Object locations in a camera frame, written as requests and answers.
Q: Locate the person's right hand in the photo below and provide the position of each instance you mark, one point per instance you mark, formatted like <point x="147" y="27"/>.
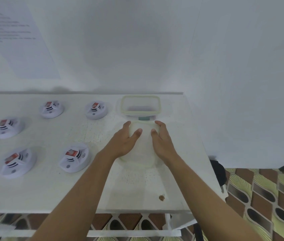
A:
<point x="164" y="145"/>

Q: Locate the person's left hand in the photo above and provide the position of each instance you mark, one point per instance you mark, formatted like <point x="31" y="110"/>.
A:
<point x="121" y="145"/>

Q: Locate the large green-rimmed clear lid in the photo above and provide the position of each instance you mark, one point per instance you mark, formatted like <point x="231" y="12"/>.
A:
<point x="143" y="145"/>

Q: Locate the small clear plastic container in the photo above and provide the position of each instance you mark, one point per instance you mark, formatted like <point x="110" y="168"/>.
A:
<point x="134" y="115"/>

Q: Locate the white round smoke detector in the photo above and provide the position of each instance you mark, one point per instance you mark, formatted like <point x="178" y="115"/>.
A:
<point x="96" y="114"/>
<point x="6" y="131"/>
<point x="52" y="112"/>
<point x="16" y="169"/>
<point x="72" y="164"/>

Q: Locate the person's left forearm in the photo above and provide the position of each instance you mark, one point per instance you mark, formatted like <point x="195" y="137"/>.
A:
<point x="76" y="198"/>

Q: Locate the person's right forearm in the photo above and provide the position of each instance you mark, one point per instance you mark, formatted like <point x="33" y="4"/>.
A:
<point x="207" y="198"/>

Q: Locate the black rounded object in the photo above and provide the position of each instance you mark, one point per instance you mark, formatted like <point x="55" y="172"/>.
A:
<point x="218" y="173"/>

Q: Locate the black metal leg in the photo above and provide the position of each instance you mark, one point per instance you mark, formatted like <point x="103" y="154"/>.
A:
<point x="199" y="233"/>

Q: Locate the printed white paper sheet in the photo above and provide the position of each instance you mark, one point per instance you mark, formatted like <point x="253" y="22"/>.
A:
<point x="26" y="55"/>

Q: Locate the white metal table frame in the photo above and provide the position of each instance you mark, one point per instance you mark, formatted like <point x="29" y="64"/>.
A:
<point x="131" y="233"/>

